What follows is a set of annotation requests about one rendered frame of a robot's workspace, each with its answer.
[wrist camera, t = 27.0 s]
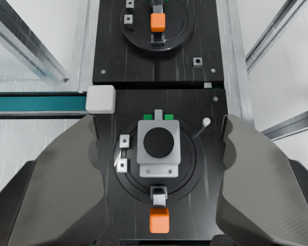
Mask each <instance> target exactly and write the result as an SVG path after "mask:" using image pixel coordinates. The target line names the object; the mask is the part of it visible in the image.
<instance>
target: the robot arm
mask: <svg viewBox="0 0 308 246"><path fill-rule="evenodd" d="M98 139H100V138H99V133H98V127H97V121H96V116H95V115H86V116H84V117H83V118H82V119H80V120H79V121H78V122H77V123H75V124H74V125H72V126H71V127H70V128H68V129H67V130H66V131H64V132H63V133H62V134H60V135H59V136H58V137H57V138H55V139H54V140H53V141H52V142H51V143H50V144H49V145H48V146H47V147H46V148H45V149H44V150H43V151H42V152H41V153H40V155H39V156H38V157H37V158H36V159H35V160H31V161H27V162H26V163H25V164H24V165H23V166H22V167H21V169H20V170H19V171H18V172H17V173H16V174H15V175H14V177H13V178H12V179H11V180H10V181H9V182H8V183H7V185H6V186H5V187H4V188H3V189H2V190H1V191H0V246H90V245H91V244H92V243H93V242H94V241H95V240H96V239H97V237H98V236H99V235H100V234H101V233H102V232H103V231H104V230H105V229H106V228H107V227H108V225H109V222H110V218H109V211H108V205H107V199H106V194H105V189H104V184H103V179H102V174H101V172H100V171H99V170H98V169H96V166H97V164H98V162H99V160H98V155H97V150H96V144H95V143H96V142H97V140H98ZM221 139H223V141H224V142H225V143H226V148H225V153H224V157H223V163H224V164H225V166H226V167H227V169H226V170H225V171H224V173H223V178H222V182H221V186H220V191H219V196H218V200H217V210H216V224H217V226H218V227H219V229H220V230H221V231H222V232H223V233H224V234H220V235H215V236H214V237H213V238H212V241H211V243H210V245H209V246H234V243H235V244H236V245H237V246H308V170H307V169H306V168H305V167H304V166H303V165H302V164H301V163H300V162H299V161H298V160H292V159H289V158H288V156H287V155H286V154H285V153H284V152H283V151H282V150H281V149H280V148H279V147H278V146H277V145H276V144H275V143H274V142H273V141H271V140H270V139H269V138H268V137H266V136H265V135H264V134H262V133H261V132H259V131H258V130H256V129H255V128H253V127H252V126H250V125H249V124H248V123H246V122H245V121H243V120H242V119H240V118H239V117H237V116H236V115H233V114H229V115H224V117H223V122H222V130H221ZM96 246H121V245H120V243H119V241H118V239H117V237H116V236H115V235H113V234H103V235H101V236H100V237H99V238H98V239H97V242H96Z"/></svg>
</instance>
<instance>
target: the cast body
mask: <svg viewBox="0 0 308 246"><path fill-rule="evenodd" d="M180 162H181V152H180V128H179V121H178V120H162V110H161V109H160V110H155V111H154V120H140V121H138V132H137V163H138V164H139V165H140V167H139V175H140V177H143V178H175V177H178V165H179V164H180Z"/></svg>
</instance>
